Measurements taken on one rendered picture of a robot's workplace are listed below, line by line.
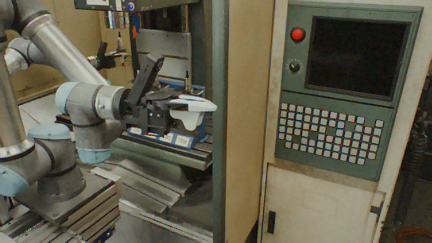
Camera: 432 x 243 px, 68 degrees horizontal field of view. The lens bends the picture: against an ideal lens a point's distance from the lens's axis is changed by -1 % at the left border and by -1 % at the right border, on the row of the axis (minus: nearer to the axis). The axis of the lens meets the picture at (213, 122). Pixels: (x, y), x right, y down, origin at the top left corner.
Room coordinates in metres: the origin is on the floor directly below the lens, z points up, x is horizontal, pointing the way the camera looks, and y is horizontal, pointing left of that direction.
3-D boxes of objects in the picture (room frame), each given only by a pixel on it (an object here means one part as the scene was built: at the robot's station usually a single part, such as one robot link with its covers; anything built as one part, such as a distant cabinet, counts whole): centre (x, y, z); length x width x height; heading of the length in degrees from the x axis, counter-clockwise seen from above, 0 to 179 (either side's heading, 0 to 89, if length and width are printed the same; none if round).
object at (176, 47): (2.44, 0.38, 1.16); 0.48 x 0.05 x 0.51; 63
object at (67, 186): (0.89, 0.51, 1.21); 0.15 x 0.15 x 0.10
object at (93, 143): (0.70, 0.29, 1.46); 0.11 x 0.08 x 0.11; 163
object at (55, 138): (0.88, 0.51, 1.33); 0.13 x 0.12 x 0.14; 163
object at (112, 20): (2.05, 0.59, 1.57); 0.16 x 0.16 x 0.12
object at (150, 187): (1.60, 0.59, 0.70); 0.90 x 0.30 x 0.16; 63
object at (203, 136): (1.73, 0.07, 1.05); 0.10 x 0.05 x 0.30; 153
